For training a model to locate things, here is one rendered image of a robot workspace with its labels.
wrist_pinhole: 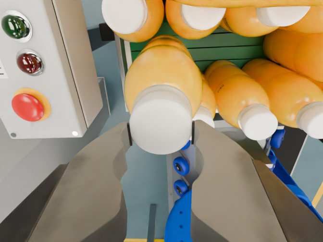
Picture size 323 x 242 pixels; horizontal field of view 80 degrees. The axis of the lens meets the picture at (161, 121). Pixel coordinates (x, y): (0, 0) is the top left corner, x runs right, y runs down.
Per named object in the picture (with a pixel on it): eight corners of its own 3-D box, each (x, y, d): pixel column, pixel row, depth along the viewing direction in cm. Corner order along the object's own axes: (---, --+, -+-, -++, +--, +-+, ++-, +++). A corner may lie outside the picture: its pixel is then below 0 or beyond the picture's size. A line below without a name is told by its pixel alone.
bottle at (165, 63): (179, 26, 27) (194, 43, 11) (194, 72, 30) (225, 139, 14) (134, 46, 29) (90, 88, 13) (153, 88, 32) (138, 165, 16)
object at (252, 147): (202, 136, 46) (213, 175, 35) (203, 127, 45) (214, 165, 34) (245, 135, 45) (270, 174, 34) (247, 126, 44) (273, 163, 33)
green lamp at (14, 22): (12, 39, 20) (3, 40, 19) (2, 15, 19) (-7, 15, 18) (32, 38, 20) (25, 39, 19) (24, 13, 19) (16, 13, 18)
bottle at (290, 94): (239, 94, 43) (282, 144, 27) (238, 62, 39) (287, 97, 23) (272, 88, 42) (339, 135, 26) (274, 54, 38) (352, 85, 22)
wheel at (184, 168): (182, 180, 45) (188, 176, 46) (185, 169, 42) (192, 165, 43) (170, 166, 48) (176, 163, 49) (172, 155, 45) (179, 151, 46)
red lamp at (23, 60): (25, 73, 22) (18, 76, 21) (17, 52, 21) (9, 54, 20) (44, 72, 22) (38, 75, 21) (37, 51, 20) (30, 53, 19)
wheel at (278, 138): (267, 150, 41) (278, 153, 40) (272, 131, 39) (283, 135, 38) (273, 139, 44) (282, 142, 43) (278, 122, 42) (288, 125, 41)
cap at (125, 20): (154, 13, 20) (153, 14, 18) (127, 40, 21) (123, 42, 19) (127, -23, 18) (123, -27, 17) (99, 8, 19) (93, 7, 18)
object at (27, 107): (23, 118, 25) (17, 123, 24) (11, 91, 23) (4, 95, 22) (51, 117, 24) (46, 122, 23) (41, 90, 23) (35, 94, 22)
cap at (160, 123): (178, 77, 12) (180, 86, 11) (197, 127, 14) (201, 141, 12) (124, 99, 13) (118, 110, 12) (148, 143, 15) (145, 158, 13)
